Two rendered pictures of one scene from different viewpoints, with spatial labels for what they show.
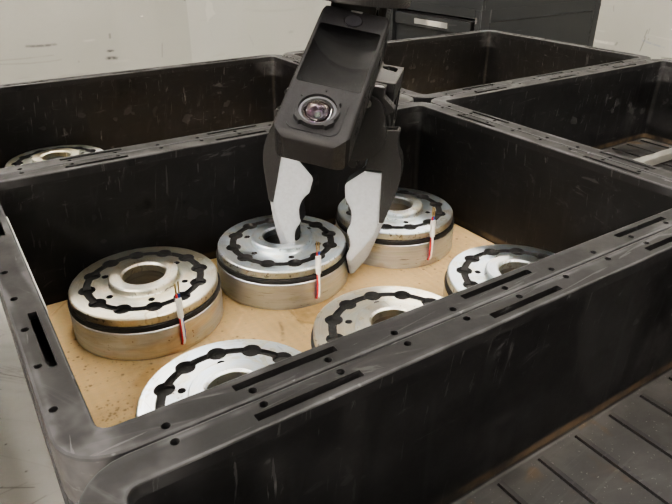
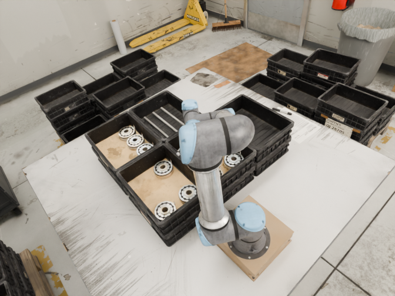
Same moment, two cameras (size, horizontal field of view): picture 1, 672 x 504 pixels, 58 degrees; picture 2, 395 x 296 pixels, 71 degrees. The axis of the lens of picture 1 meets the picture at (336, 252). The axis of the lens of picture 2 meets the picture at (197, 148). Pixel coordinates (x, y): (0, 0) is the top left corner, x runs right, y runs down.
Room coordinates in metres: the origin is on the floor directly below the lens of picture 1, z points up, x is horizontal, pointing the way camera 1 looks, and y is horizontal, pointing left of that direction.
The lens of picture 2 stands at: (0.43, 1.00, 1.96)
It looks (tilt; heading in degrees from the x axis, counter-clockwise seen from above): 46 degrees down; 270
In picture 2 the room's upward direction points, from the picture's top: 9 degrees counter-clockwise
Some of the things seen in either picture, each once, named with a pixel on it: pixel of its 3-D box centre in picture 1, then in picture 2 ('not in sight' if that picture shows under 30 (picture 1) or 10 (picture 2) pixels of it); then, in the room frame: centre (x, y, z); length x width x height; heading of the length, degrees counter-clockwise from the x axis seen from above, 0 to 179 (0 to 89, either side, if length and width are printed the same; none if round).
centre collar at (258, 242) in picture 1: (282, 238); not in sight; (0.43, 0.04, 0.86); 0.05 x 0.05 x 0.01
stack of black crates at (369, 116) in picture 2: not in sight; (344, 122); (-0.78, -0.58, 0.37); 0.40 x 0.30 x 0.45; 125
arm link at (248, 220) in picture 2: not in sight; (247, 221); (0.28, 0.47, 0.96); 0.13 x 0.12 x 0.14; 4
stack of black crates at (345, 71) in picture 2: not in sight; (325, 82); (-0.88, -1.14, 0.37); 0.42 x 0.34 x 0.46; 125
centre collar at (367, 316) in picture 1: (394, 324); not in sight; (0.31, -0.04, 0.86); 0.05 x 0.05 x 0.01
